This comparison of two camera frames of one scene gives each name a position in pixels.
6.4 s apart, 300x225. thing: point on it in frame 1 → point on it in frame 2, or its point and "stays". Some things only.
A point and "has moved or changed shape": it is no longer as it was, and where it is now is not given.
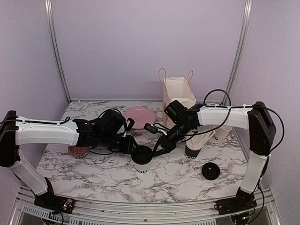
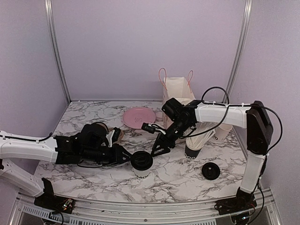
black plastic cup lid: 211,171 stays
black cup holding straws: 191,154 stays
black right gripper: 168,146 stays
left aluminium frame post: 56,47 stays
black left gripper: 129,147 → 117,156
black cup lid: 141,154 has moved or changed shape
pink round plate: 141,116 stays
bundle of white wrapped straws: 197,141 stays
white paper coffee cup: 143,168 → 143,174
